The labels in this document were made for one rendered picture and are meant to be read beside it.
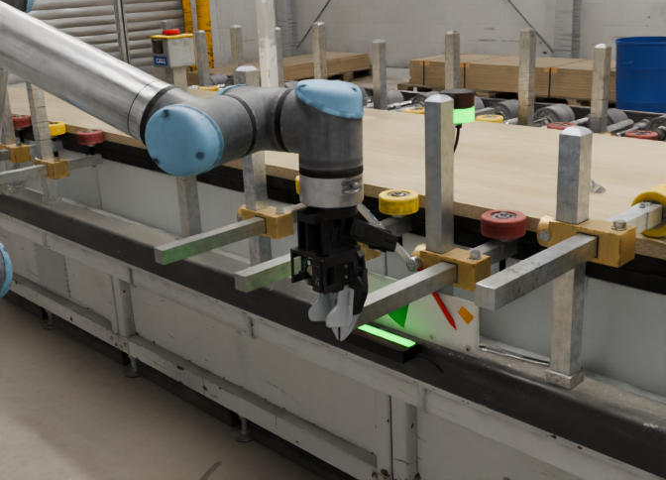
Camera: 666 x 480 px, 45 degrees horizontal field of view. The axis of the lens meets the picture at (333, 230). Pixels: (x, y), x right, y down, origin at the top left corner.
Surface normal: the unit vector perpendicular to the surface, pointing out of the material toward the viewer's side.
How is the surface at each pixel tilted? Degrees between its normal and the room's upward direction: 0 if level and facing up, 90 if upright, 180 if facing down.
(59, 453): 0
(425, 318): 90
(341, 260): 90
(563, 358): 90
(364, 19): 90
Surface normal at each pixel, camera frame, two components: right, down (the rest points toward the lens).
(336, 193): 0.15, 0.28
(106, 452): -0.04, -0.95
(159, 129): -0.40, 0.32
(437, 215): -0.71, 0.25
